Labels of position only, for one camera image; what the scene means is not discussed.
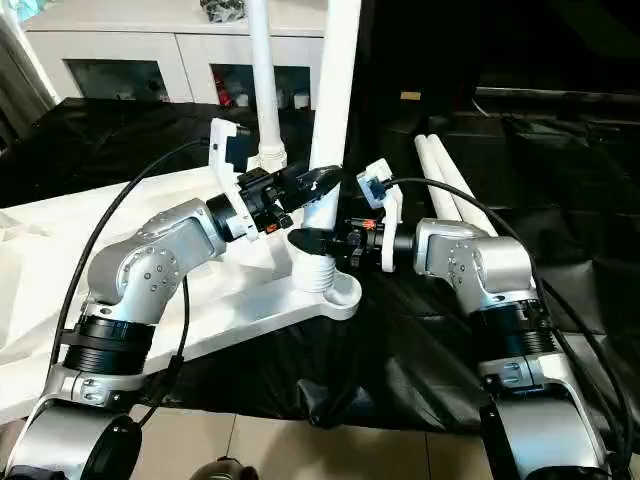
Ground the white plastic table leg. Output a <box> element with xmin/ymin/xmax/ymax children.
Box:
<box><xmin>287</xmin><ymin>0</ymin><xmax>364</xmax><ymax>294</ymax></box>
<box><xmin>427</xmin><ymin>132</ymin><xmax>502</xmax><ymax>239</ymax></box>
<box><xmin>244</xmin><ymin>0</ymin><xmax>292</xmax><ymax>178</ymax></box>
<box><xmin>414</xmin><ymin>134</ymin><xmax>473</xmax><ymax>228</ymax></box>

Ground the white plastic table top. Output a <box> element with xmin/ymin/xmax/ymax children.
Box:
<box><xmin>0</xmin><ymin>163</ymin><xmax>364</xmax><ymax>423</ymax></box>

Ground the black plastic mat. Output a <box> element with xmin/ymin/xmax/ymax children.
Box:
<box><xmin>0</xmin><ymin>95</ymin><xmax>640</xmax><ymax>433</ymax></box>

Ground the white glass-door cabinet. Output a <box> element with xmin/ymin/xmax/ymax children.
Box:
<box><xmin>24</xmin><ymin>0</ymin><xmax>372</xmax><ymax>107</ymax></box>

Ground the crumpled grey object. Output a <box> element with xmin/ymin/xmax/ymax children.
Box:
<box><xmin>199</xmin><ymin>0</ymin><xmax>247</xmax><ymax>24</ymax></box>

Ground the dark grey rounded object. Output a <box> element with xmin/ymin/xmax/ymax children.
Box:
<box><xmin>189</xmin><ymin>456</ymin><xmax>257</xmax><ymax>480</ymax></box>

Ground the dark grey curtain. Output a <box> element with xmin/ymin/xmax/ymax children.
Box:
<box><xmin>0</xmin><ymin>12</ymin><xmax>57</xmax><ymax>151</ymax></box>

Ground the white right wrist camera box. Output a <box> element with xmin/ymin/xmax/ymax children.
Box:
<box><xmin>356</xmin><ymin>159</ymin><xmax>405</xmax><ymax>274</ymax></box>

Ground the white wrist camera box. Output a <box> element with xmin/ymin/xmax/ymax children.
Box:
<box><xmin>356</xmin><ymin>159</ymin><xmax>405</xmax><ymax>274</ymax></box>
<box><xmin>207</xmin><ymin>117</ymin><xmax>254</xmax><ymax>243</ymax></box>

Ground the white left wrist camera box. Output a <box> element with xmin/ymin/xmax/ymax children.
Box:
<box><xmin>207</xmin><ymin>117</ymin><xmax>254</xmax><ymax>243</ymax></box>

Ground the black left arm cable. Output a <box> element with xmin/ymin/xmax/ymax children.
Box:
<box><xmin>50</xmin><ymin>139</ymin><xmax>214</xmax><ymax>413</ymax></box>

